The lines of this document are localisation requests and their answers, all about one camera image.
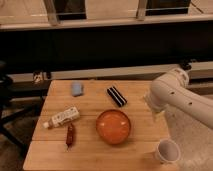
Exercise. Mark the black office chair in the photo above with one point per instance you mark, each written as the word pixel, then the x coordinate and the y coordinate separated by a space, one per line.
pixel 6 95

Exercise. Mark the metal window railing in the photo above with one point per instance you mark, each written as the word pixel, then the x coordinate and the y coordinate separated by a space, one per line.
pixel 47 14

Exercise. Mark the black clamp on ledge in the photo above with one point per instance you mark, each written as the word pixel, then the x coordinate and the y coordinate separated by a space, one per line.
pixel 39 76

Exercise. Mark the light blue sponge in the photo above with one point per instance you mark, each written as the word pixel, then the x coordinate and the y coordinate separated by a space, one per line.
pixel 76 89

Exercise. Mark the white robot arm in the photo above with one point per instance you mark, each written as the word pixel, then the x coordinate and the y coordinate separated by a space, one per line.
pixel 171 89

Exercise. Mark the white labelled bottle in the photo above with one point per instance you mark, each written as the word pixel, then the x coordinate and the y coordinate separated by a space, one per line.
pixel 62 117

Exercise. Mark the red chili pepper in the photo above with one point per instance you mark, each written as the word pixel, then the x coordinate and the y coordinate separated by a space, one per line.
pixel 70 135

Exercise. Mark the white paper cup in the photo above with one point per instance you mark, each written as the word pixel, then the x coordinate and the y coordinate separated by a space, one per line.
pixel 167 151

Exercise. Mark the orange ceramic bowl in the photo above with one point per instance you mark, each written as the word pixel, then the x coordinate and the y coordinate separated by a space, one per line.
pixel 113 126

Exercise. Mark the black striped rectangular block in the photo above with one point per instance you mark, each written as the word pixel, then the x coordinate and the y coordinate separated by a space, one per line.
pixel 116 96

